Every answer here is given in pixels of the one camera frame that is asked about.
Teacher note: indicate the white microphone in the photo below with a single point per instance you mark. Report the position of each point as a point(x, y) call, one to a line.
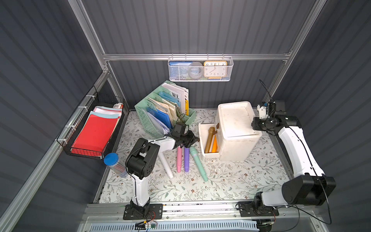
point(166, 165)

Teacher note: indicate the white bottom drawer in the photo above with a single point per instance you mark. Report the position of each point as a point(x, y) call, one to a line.
point(203, 133)

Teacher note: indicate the red paper folder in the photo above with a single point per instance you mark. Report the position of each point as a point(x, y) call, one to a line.
point(95, 134)

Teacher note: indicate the pink microphone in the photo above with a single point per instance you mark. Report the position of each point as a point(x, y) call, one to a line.
point(179, 159)

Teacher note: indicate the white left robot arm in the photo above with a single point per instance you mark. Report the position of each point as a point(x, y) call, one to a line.
point(142, 159)

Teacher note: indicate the mint green file organizer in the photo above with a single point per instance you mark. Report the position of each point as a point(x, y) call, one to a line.
point(161, 100)

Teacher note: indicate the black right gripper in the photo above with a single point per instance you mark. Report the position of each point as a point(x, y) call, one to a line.
point(259, 124)

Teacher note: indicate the white magazine in organizer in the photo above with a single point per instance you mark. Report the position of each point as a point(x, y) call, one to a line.
point(180, 93)

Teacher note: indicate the yellow alarm clock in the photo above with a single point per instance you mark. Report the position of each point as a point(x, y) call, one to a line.
point(215, 69)

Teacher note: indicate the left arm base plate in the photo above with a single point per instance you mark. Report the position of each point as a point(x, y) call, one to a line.
point(148, 211)

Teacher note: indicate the white three-drawer storage unit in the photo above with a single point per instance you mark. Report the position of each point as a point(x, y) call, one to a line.
point(237, 138)

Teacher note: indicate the blue folder in organizer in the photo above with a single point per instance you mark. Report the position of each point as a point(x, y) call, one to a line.
point(163, 117)

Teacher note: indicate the blue box in basket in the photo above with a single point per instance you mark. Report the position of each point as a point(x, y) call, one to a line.
point(179, 70)

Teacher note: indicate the blue-lid clear jar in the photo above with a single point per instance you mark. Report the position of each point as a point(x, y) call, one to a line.
point(113, 162)

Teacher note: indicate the black wire wall tray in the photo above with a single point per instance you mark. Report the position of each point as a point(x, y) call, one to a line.
point(106, 103)

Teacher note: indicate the purple microphone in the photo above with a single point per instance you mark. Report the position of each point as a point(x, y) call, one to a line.
point(186, 160)

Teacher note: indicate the gold microphone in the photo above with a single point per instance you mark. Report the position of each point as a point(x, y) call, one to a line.
point(211, 133)

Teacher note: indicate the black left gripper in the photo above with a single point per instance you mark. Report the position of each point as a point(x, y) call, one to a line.
point(187, 139)

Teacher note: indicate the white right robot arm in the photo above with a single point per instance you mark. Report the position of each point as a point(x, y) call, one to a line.
point(309, 186)

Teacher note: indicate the white ribbed front cover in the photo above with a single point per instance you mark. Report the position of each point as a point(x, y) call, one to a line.
point(177, 226)

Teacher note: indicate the orange microphone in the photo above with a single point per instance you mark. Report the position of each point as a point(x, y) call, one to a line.
point(215, 146)

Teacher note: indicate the grey tape roll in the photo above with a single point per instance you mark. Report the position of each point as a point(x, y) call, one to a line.
point(195, 70)

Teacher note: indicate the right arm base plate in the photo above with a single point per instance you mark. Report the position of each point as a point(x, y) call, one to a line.
point(251, 209)

